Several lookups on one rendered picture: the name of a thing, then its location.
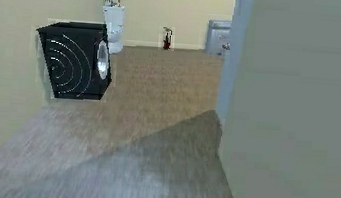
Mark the black washing machine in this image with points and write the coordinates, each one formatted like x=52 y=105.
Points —
x=70 y=63

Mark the white toilet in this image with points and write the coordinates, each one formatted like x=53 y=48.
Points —
x=114 y=26

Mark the small items on toilet tank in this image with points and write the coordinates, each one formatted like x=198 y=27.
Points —
x=111 y=0

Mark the grey blue cabinet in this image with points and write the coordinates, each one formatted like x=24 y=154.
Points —
x=218 y=36

